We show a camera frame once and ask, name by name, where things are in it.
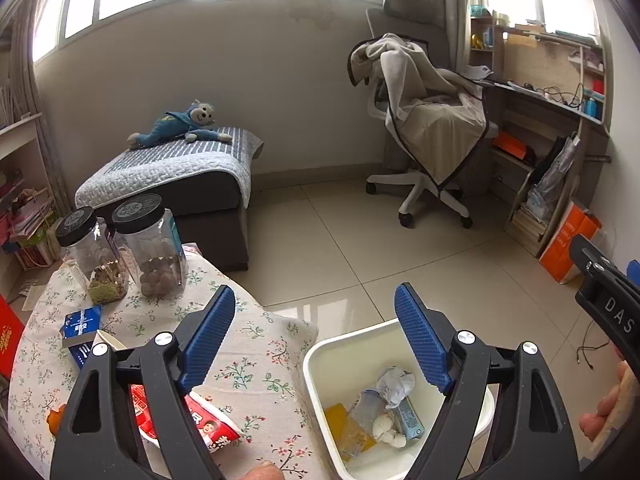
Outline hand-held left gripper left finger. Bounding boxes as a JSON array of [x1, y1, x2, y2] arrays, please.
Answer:
[[49, 285, 237, 480]]

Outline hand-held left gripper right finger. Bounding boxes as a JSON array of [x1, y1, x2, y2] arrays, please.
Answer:
[[394, 282, 582, 480]]

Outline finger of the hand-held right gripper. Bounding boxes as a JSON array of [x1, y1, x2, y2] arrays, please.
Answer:
[[570, 234, 640, 301]]

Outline grey plastic bag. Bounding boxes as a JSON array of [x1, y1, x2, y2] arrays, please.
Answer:
[[375, 367, 416, 408]]

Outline light blue packet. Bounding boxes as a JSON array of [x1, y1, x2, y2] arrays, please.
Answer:
[[395, 395, 426, 441]]

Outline red snack bag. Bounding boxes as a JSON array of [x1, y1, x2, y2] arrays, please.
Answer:
[[130, 384, 243, 453]]

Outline white tissue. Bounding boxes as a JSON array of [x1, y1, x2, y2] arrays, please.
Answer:
[[372, 412, 406, 448]]

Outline white plastic trash bin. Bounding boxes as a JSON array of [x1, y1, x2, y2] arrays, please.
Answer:
[[302, 317, 496, 480]]

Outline yellow wrapper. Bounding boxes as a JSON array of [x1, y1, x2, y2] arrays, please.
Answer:
[[325, 402, 376, 461]]

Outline small blue box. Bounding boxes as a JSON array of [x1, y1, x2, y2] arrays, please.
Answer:
[[60, 305, 103, 368]]

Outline person's right hand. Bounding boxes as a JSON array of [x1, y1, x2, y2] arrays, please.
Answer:
[[580, 361, 633, 436]]

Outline person's left hand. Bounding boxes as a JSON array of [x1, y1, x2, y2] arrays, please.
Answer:
[[241, 461, 282, 480]]

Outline orange paper bag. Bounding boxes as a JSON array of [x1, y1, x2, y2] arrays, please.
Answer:
[[539, 200, 603, 285]]

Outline stack of books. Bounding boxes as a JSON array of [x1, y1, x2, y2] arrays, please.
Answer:
[[512, 205, 548, 246]]

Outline silver plastic bag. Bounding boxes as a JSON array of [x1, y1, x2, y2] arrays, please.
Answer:
[[527, 132, 581, 221]]

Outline clear jar with round fruits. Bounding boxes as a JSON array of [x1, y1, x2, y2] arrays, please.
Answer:
[[111, 195, 188, 297]]

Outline dark grey ottoman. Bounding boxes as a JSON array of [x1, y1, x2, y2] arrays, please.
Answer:
[[75, 180, 251, 271]]

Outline clear jar with nuts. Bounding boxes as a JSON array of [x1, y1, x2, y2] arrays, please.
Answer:
[[55, 207, 133, 303]]

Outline orange flat box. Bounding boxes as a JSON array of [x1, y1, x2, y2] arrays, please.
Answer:
[[492, 132, 528, 160]]

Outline white office chair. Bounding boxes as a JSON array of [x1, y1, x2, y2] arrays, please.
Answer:
[[365, 7, 501, 228]]

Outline wooden desk with shelves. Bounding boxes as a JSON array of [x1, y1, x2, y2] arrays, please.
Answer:
[[467, 10, 613, 258]]

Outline orange fruit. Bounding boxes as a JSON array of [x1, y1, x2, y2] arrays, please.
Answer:
[[46, 404, 68, 433]]

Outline striped quilted blanket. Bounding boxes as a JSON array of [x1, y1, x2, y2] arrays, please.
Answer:
[[74, 127, 266, 211]]

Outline red box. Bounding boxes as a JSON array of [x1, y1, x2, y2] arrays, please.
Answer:
[[0, 294, 26, 380]]

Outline blue monkey plush toy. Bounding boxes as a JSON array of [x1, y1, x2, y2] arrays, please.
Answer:
[[126, 100, 233, 150]]

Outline beige blanket with dark trim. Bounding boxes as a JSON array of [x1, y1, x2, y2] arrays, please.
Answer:
[[346, 32, 488, 196]]

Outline white bookshelf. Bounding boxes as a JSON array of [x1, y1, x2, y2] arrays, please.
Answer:
[[0, 25, 61, 271]]

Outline black floor cable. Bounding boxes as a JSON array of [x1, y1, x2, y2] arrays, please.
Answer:
[[575, 310, 621, 371]]

